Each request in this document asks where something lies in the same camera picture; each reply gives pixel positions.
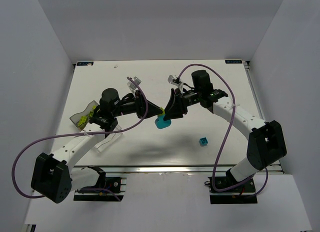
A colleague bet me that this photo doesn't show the cyan round lego piece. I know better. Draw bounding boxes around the cyan round lego piece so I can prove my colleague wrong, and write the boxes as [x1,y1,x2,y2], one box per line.
[154,115,172,129]

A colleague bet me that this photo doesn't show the small cyan lego brick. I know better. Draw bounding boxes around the small cyan lego brick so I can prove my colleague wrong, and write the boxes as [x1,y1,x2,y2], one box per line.
[199,137,208,147]

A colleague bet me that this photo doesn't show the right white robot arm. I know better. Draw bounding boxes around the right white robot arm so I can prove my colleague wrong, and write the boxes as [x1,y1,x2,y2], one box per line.
[163,70,287,193]

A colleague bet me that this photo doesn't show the blue corner label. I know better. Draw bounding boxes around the blue corner label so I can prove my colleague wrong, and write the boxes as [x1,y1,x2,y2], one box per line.
[76,61,94,66]
[225,59,243,64]

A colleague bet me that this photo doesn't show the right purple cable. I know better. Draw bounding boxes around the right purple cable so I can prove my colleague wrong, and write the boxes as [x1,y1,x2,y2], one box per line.
[177,64,270,199]

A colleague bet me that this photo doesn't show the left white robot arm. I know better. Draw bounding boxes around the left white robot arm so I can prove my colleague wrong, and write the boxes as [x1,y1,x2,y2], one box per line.
[31,88,163,204]

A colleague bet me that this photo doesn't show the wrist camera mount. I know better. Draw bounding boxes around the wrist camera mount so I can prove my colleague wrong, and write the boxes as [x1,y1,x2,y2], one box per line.
[167,75,184,92]
[127,76,142,91]

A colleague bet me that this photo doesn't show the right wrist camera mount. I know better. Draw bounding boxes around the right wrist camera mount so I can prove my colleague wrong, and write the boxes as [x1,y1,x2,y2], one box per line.
[167,75,184,92]

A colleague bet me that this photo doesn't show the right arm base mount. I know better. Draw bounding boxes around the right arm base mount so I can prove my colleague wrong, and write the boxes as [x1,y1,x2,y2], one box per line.
[204,177,258,205]

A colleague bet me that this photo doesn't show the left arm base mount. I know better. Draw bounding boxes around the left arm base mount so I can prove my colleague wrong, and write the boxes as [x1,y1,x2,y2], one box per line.
[73,167,126,202]

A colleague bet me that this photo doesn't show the clear plastic sorting container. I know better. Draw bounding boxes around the clear plastic sorting container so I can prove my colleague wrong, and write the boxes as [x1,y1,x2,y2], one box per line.
[69,100,123,153]

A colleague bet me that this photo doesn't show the left blue corner label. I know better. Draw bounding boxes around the left blue corner label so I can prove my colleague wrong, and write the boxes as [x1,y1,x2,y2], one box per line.
[76,61,94,66]

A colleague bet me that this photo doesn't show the green stepped lego brick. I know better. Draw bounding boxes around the green stepped lego brick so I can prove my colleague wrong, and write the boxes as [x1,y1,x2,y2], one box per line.
[77,116,88,127]

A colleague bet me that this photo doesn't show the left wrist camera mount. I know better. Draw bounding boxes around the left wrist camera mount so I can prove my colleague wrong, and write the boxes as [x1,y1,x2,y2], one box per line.
[127,76,142,91]

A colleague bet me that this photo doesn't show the right blue corner label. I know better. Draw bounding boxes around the right blue corner label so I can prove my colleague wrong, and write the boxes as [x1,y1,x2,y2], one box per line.
[225,59,243,64]

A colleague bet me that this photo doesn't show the small yellow-green lego brick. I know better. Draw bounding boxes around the small yellow-green lego brick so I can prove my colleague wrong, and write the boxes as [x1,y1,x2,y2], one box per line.
[157,108,165,117]

